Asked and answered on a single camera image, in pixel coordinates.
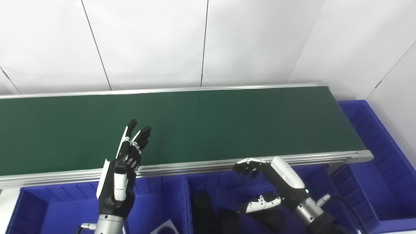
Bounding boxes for blue plastic bin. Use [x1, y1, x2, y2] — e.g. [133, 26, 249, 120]
[185, 162, 358, 234]
[5, 175, 191, 234]
[330, 100, 416, 234]

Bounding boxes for aluminium conveyor leg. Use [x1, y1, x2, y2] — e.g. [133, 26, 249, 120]
[326, 161, 351, 176]

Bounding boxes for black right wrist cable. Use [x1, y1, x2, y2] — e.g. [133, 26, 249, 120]
[317, 193, 367, 234]

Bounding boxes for white square part with hole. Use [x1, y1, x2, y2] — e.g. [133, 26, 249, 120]
[150, 219, 179, 234]

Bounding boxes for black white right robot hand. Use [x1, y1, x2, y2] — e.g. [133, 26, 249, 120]
[232, 156, 311, 214]

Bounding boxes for green conveyor belt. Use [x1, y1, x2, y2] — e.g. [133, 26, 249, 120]
[0, 83, 374, 190]
[0, 86, 367, 176]

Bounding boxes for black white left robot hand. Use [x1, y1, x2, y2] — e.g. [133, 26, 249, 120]
[97, 119, 152, 218]

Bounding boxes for left wrist cable connector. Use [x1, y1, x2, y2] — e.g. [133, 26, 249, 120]
[76, 223, 98, 234]

